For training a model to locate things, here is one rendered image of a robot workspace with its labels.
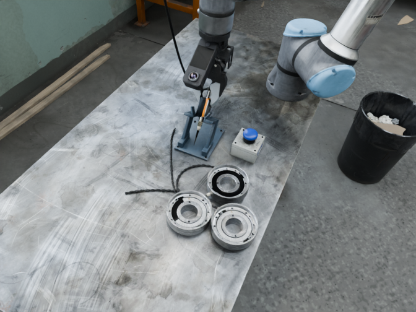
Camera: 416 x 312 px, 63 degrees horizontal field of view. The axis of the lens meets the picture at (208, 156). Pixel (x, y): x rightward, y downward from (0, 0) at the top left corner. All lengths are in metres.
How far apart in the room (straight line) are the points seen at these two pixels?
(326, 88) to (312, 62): 0.08
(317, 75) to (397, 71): 2.21
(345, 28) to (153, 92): 0.58
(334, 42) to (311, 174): 1.18
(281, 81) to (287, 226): 0.89
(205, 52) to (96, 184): 0.42
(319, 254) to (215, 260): 1.06
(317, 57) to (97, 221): 0.69
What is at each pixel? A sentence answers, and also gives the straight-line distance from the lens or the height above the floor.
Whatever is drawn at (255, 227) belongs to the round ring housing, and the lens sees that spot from 0.78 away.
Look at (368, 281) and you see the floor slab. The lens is 1.81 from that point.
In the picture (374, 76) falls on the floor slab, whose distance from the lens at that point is 2.98.
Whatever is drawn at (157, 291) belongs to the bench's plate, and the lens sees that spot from 0.74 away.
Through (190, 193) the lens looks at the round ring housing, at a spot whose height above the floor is 0.83.
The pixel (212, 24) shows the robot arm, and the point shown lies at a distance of 0.76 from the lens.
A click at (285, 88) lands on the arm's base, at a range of 1.13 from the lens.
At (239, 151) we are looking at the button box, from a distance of 0.92.
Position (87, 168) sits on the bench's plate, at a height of 0.80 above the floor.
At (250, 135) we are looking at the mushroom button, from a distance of 0.89.
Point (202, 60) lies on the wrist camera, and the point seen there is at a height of 1.07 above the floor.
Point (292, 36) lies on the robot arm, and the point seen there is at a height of 1.01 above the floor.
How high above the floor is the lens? 1.50
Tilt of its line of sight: 49 degrees down
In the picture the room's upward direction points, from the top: 6 degrees clockwise
